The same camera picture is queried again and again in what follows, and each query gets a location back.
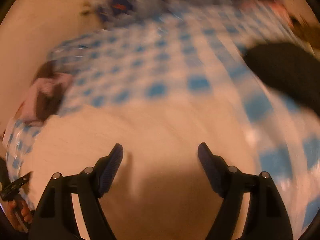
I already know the person's left hand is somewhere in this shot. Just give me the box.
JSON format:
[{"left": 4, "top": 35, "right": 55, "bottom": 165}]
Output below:
[{"left": 7, "top": 197, "right": 33, "bottom": 232}]

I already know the pink brown pillow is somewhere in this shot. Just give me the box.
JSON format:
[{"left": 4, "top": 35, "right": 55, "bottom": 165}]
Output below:
[{"left": 15, "top": 61, "right": 73, "bottom": 127}]

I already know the dark black garment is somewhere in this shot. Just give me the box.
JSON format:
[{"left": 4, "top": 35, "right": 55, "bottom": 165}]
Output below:
[{"left": 243, "top": 42, "right": 319, "bottom": 115}]

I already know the brown plush toy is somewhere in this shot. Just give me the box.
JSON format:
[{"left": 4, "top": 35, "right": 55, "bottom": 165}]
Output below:
[{"left": 289, "top": 14, "right": 320, "bottom": 50}]

